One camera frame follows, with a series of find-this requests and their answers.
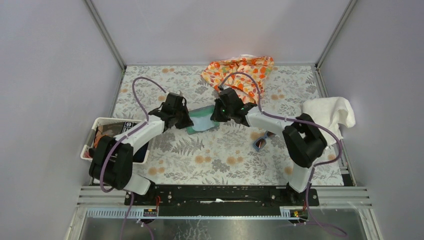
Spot dark blue glasses case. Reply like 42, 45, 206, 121
186, 105, 220, 135

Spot blue frame sunglasses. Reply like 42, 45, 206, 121
252, 131, 276, 152

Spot light blue cleaning cloth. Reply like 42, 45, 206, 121
191, 115, 215, 132

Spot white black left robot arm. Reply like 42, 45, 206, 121
89, 93, 194, 206

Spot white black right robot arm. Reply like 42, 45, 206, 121
211, 88, 328, 206

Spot orange floral fabric bag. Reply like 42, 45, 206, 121
200, 54, 274, 104

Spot black pouch in basket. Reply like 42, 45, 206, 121
88, 121, 148, 163

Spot white perforated plastic basket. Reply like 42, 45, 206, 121
80, 117, 151, 165

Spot white towel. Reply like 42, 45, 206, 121
301, 97, 356, 140

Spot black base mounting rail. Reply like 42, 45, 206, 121
124, 184, 320, 217

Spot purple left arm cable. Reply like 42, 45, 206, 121
99, 76, 167, 240

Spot aluminium frame profile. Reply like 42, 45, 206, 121
66, 184, 382, 240

